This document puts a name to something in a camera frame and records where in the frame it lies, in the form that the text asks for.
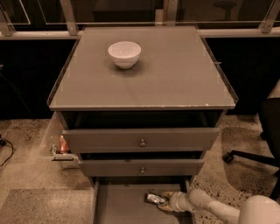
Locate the red snack packet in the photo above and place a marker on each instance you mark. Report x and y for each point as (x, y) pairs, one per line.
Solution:
(63, 147)

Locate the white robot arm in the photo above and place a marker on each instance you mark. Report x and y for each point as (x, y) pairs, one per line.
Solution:
(257, 209)

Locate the grey drawer cabinet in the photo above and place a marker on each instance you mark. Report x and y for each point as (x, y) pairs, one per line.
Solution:
(176, 83)

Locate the white ceramic bowl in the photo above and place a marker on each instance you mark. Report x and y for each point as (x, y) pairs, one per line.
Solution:
(125, 54)

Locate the middle grey drawer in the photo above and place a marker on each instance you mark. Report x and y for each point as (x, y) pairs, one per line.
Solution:
(143, 164)

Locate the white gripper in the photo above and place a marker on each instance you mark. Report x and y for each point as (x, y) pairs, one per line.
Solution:
(175, 201)

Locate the grey drawer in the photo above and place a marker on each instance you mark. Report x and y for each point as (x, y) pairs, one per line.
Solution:
(124, 201)
(140, 140)
(143, 164)

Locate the top grey drawer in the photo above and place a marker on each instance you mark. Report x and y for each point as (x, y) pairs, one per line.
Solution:
(140, 140)

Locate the crushed redbull can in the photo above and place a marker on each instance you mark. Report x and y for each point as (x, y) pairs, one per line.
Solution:
(156, 199)

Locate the bottom grey drawer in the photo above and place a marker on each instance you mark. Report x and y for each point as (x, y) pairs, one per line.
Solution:
(124, 201)

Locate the metal window railing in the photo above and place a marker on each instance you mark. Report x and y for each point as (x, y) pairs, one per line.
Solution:
(21, 19)

